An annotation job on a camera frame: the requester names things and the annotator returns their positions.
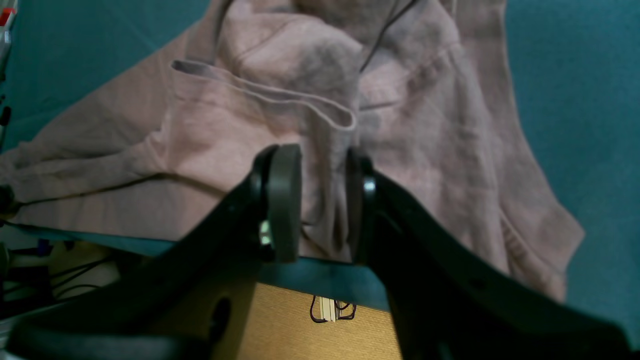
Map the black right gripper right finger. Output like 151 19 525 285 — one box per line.
346 148 633 360

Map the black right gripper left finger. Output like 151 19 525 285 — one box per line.
7 144 302 360

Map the pink T-shirt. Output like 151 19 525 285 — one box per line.
1 0 585 302

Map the blue table cloth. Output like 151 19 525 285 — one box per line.
1 0 640 349

